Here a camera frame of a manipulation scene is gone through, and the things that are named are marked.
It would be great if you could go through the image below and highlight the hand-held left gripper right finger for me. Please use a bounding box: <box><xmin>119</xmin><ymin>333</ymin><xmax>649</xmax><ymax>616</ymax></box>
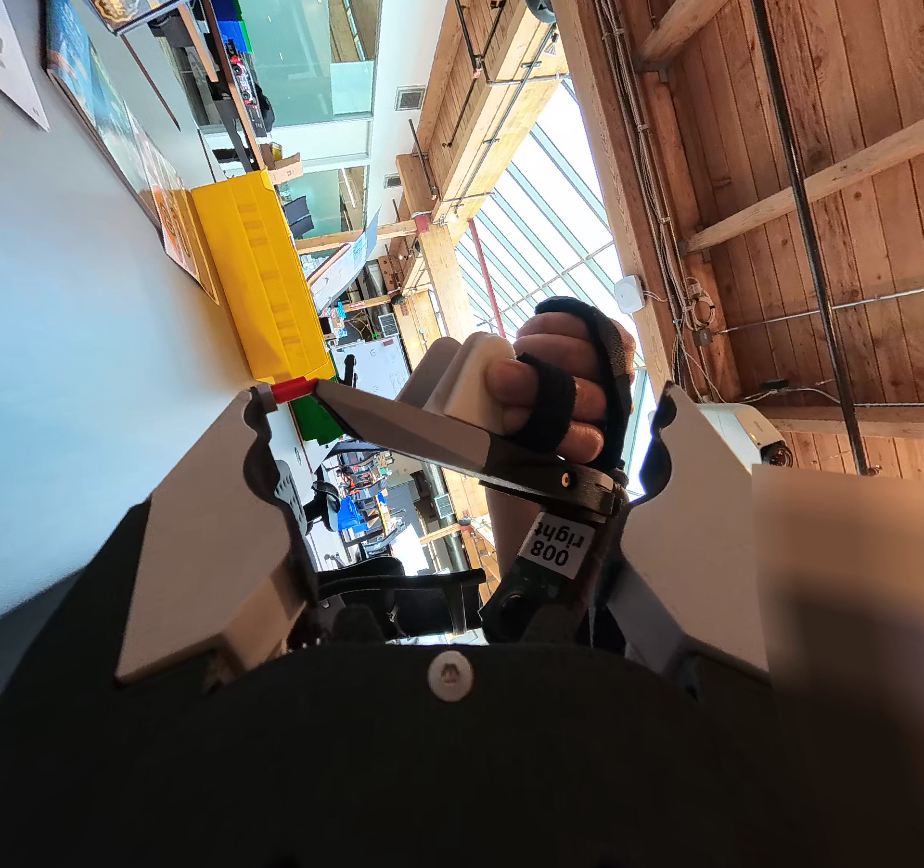
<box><xmin>606</xmin><ymin>383</ymin><xmax>770</xmax><ymax>674</ymax></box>

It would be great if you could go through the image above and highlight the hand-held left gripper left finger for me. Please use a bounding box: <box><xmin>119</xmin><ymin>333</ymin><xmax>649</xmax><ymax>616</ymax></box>
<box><xmin>115</xmin><ymin>379</ymin><xmax>322</xmax><ymax>689</ymax></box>

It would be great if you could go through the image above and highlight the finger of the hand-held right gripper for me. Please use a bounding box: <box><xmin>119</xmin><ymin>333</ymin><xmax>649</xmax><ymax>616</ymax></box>
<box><xmin>314</xmin><ymin>379</ymin><xmax>501</xmax><ymax>483</ymax></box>

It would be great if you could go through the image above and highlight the grey desk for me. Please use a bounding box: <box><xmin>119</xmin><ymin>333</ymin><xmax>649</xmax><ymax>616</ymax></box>
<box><xmin>0</xmin><ymin>0</ymin><xmax>333</xmax><ymax>620</ymax></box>

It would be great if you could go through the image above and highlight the person's right hand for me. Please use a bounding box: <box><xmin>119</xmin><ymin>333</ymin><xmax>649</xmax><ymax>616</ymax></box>
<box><xmin>485</xmin><ymin>301</ymin><xmax>615</xmax><ymax>465</ymax></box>

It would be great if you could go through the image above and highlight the whiteboard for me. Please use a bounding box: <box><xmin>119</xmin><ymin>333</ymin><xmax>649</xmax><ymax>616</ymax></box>
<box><xmin>332</xmin><ymin>337</ymin><xmax>412</xmax><ymax>401</ymax></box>

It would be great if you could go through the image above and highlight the green storage bin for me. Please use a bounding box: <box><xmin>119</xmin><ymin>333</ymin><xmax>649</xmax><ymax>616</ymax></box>
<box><xmin>289</xmin><ymin>395</ymin><xmax>344</xmax><ymax>447</ymax></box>

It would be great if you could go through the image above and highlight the yellow storage bin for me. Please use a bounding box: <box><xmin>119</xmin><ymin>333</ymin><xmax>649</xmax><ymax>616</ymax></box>
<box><xmin>189</xmin><ymin>169</ymin><xmax>339</xmax><ymax>385</ymax></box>

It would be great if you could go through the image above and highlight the black ceiling pipe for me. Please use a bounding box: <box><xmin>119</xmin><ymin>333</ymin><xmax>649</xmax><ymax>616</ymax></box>
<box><xmin>736</xmin><ymin>0</ymin><xmax>873</xmax><ymax>478</ymax></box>

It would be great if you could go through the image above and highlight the blue printed leaflet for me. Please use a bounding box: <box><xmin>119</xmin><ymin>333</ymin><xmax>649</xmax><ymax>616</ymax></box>
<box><xmin>43</xmin><ymin>0</ymin><xmax>221</xmax><ymax>305</ymax></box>

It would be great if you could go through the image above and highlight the white instruction booklet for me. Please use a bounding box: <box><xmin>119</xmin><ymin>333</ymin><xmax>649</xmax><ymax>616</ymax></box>
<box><xmin>0</xmin><ymin>0</ymin><xmax>51</xmax><ymax>133</ymax></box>

